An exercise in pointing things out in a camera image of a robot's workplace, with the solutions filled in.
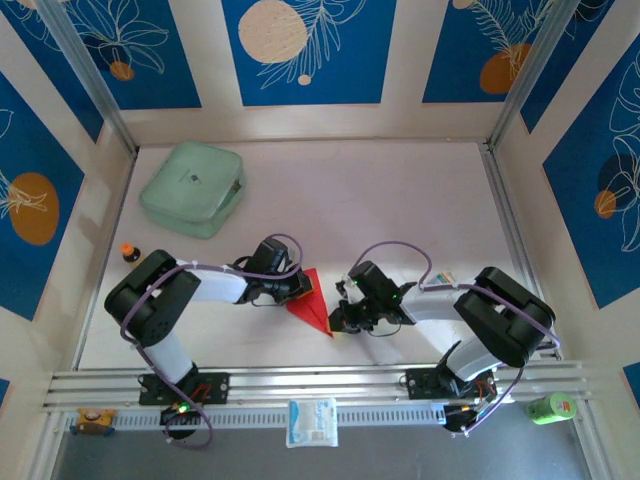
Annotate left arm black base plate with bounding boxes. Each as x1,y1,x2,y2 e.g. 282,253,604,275
138,372,231,406

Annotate white blue tissue pack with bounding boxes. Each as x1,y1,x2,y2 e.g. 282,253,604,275
285,397,340,449

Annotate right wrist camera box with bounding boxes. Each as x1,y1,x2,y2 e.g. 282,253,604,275
335,276,359,304

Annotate orange blue toy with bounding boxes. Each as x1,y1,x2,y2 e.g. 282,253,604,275
69,407,119,437

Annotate aluminium frame post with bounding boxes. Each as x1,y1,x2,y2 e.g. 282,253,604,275
37,0,139,156
487,0,584,149

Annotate mint green zip pouch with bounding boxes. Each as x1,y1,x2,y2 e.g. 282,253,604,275
138,140,246,241

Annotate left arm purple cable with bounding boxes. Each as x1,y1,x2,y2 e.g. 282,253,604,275
122,232,306,450

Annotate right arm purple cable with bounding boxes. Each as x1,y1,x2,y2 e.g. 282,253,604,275
347,241,561,435

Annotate slotted grey cable duct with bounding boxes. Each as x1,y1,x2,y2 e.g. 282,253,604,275
64,405,449,432

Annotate aluminium mounting rail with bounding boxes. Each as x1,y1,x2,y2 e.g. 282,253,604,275
42,360,594,409

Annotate green can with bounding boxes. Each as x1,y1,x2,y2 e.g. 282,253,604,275
525,392,578,427

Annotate white green snack packet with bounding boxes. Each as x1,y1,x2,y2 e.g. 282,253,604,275
429,269,459,290

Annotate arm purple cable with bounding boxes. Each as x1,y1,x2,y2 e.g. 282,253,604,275
122,232,306,450
347,241,561,435

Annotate red paper sheet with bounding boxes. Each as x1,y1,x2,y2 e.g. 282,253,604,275
285,267,335,340

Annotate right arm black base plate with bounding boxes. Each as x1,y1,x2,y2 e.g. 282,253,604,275
403,367,496,401

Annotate aluminium side rail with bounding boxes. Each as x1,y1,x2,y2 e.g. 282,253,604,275
478,142,561,360

